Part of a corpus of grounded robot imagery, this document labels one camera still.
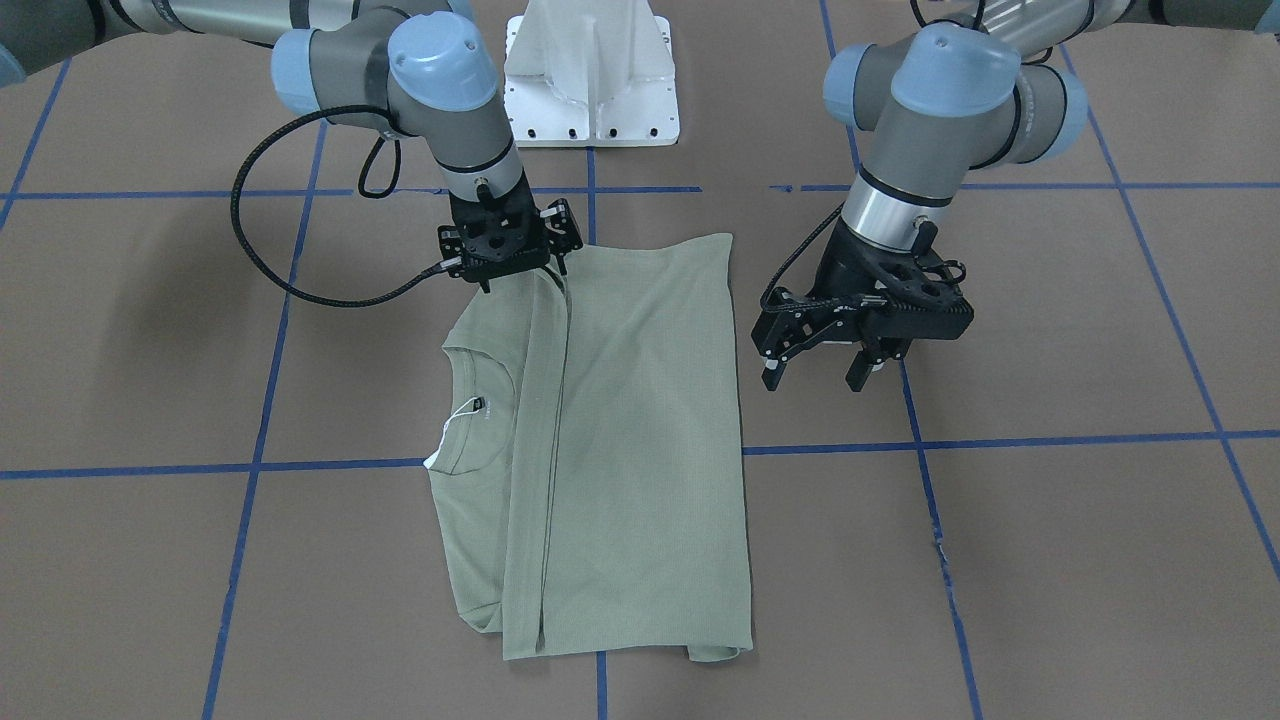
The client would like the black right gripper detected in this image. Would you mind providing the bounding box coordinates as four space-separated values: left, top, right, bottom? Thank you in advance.
438 184 582 288

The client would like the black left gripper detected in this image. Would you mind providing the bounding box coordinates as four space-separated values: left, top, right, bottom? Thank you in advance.
751 222 975 392

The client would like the olive green long-sleeve shirt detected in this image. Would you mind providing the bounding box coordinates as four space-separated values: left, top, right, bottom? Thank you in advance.
425 233 753 664

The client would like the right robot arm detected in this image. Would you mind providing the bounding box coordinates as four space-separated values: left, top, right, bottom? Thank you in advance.
1 1 582 307

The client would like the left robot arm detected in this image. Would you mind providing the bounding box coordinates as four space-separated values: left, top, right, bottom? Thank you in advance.
751 1 1277 391

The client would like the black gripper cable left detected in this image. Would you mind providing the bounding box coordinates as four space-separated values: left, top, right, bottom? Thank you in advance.
760 200 849 311

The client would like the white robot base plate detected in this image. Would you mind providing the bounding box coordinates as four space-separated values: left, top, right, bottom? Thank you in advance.
504 1 681 149

